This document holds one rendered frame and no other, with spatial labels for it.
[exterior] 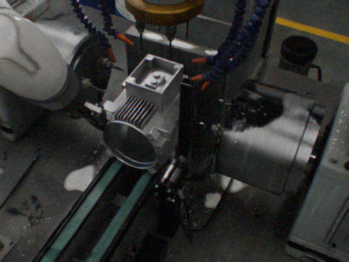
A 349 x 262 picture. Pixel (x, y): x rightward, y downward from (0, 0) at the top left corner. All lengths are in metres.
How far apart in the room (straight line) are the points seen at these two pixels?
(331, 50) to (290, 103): 2.35
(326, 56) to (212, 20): 2.11
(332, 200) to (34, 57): 0.66
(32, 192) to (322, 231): 0.78
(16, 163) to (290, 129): 0.82
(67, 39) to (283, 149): 0.61
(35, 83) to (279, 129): 0.52
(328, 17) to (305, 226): 2.79
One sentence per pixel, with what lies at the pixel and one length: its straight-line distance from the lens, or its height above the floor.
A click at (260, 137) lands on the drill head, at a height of 1.13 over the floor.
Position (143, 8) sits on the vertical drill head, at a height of 1.33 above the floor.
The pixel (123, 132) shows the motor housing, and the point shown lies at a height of 0.97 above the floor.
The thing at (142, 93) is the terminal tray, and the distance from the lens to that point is 1.03.
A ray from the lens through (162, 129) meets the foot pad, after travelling 1.01.
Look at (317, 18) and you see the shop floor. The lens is 3.66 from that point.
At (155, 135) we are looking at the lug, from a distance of 0.98.
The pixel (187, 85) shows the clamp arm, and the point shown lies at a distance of 0.86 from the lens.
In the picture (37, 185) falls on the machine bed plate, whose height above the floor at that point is 0.80.
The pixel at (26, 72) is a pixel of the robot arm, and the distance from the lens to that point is 0.67.
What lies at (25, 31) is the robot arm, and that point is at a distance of 0.66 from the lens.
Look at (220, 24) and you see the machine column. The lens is 1.19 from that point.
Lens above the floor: 1.80
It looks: 48 degrees down
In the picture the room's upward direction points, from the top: 2 degrees clockwise
